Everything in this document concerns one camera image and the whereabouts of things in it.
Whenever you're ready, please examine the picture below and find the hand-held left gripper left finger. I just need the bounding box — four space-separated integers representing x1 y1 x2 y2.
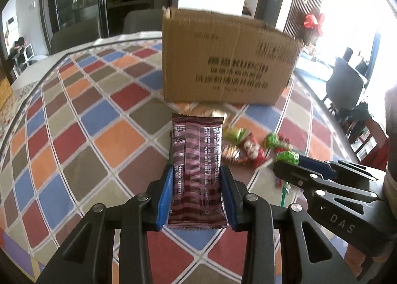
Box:
37 165 173 284

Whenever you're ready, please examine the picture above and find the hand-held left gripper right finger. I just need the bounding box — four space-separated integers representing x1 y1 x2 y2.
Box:
220 165 357 284

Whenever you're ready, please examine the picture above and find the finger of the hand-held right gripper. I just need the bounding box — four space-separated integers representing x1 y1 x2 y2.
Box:
272 160 387 202
298 154 387 183

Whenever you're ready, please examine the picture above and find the brown striped snack packet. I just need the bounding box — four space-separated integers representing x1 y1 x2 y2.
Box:
167 112 228 230

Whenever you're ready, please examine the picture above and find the cardboard box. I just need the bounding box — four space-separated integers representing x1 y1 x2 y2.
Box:
161 6 304 106

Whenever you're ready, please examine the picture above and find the person's right forearm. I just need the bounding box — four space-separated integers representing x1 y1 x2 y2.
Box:
384 161 397 203

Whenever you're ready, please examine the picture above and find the red white candy packet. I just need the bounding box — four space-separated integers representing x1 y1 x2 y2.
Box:
241 137 272 169

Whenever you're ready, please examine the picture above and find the dark jacket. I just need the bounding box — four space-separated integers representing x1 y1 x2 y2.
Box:
339 102 374 137

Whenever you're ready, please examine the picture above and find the green wrapped candy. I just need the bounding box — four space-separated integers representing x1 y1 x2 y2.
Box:
224 127 253 143

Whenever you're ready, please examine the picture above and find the black chair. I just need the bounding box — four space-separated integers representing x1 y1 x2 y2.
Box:
324 57 368 112

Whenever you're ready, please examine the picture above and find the chequered tablecloth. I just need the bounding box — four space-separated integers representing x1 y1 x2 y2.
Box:
0 31 357 284

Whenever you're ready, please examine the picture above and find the white low cabinet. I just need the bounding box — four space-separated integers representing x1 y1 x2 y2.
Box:
296 53 337 82

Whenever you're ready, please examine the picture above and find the red bow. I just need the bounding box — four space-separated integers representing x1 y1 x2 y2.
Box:
303 13 326 36

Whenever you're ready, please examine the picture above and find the grey chair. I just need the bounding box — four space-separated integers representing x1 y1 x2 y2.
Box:
123 9 164 35
50 17 101 55

